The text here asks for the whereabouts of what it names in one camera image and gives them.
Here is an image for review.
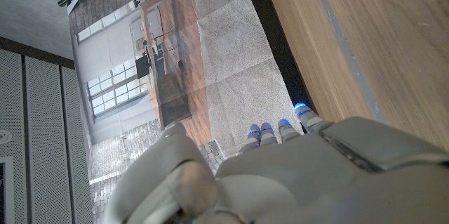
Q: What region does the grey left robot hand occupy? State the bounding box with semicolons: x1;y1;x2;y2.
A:
103;102;449;224

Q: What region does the printed room scene backdrop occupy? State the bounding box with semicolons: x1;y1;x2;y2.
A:
66;0;309;224

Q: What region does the white round ceiling fixture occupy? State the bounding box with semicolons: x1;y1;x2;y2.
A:
0;129;13;145

